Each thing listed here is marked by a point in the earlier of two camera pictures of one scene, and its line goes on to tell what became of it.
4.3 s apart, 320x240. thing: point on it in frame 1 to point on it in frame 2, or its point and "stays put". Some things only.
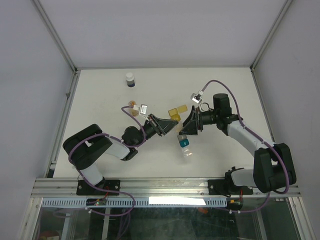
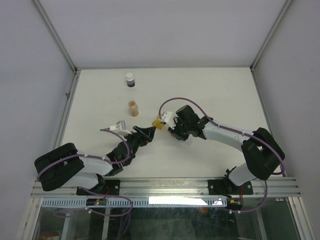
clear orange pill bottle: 134,110 stays put
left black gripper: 162,126 to 148,132
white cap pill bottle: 130,79 stays put
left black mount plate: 84,188 stays put
